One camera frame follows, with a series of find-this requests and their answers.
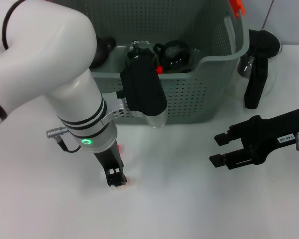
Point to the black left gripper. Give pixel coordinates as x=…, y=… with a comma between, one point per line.
x=109, y=159

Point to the clear glass teapot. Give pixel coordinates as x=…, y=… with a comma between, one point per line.
x=139, y=46

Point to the grey-green perforated storage basket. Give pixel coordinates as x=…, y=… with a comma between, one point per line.
x=201, y=99

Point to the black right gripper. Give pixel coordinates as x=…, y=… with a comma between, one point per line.
x=269, y=134

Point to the black ceramic teapot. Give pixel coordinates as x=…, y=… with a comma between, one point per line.
x=107, y=43

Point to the small red building block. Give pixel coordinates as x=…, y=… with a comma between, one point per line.
x=160, y=69
x=119, y=149

